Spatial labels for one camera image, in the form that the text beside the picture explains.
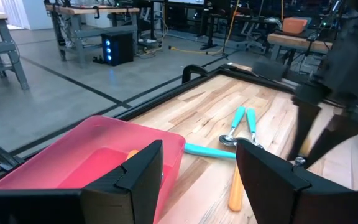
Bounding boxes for orange-handled metal spoon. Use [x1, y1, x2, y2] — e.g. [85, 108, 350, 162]
[126, 149, 140, 161]
[227, 164, 245, 213]
[293, 136, 311, 166]

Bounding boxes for black clamp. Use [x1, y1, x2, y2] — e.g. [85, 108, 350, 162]
[181, 64, 209, 85]
[0, 143, 25, 172]

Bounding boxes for yellow floor cable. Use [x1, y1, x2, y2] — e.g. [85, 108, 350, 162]
[168, 0, 241, 56]

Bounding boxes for orange plastic bin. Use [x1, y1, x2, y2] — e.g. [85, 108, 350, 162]
[282, 17, 309, 34]

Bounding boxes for pink plastic bin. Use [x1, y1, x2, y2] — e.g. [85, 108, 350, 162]
[0, 114, 186, 224]

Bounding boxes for wooden workbench grey legs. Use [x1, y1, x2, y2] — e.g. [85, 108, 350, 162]
[45, 4, 141, 68]

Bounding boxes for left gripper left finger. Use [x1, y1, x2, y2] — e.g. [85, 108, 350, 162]
[0, 139, 165, 224]

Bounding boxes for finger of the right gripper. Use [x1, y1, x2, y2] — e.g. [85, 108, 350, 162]
[287, 81, 333, 162]
[304, 114, 358, 169]

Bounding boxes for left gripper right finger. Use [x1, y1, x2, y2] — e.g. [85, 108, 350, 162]
[236, 138, 358, 224]

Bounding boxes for black tower with blue lights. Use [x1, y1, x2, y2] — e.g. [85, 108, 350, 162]
[100, 30, 135, 67]

